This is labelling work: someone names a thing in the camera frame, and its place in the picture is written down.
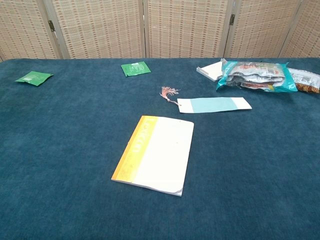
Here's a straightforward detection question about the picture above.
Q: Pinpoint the dark blue table cloth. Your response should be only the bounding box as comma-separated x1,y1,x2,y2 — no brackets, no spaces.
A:
0,58,320,240

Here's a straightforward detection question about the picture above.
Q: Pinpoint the white flat box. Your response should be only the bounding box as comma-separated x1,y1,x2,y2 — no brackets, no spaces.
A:
196,61,225,82

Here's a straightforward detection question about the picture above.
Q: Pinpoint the blue white bookmark pink tassel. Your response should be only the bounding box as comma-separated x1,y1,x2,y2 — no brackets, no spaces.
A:
159,86,253,114

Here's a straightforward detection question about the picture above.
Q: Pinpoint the green sachet white label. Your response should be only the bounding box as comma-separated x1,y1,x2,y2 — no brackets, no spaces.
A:
14,70,55,87

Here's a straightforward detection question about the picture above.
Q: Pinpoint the orange and white notebook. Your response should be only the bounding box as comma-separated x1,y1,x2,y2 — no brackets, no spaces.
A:
110,115,195,198

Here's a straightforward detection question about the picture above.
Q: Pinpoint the green sachet white figure print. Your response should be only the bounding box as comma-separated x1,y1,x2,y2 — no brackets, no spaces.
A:
120,61,152,78

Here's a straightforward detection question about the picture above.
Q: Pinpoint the silver snack bag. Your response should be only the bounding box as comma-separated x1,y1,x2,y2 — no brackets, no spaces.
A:
287,67,320,95

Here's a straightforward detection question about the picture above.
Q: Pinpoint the woven folding screen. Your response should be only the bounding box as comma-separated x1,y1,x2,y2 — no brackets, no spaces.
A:
0,0,320,63

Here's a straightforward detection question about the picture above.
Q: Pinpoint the teal snack bag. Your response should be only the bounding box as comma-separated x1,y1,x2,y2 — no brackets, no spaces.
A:
215,58,300,93

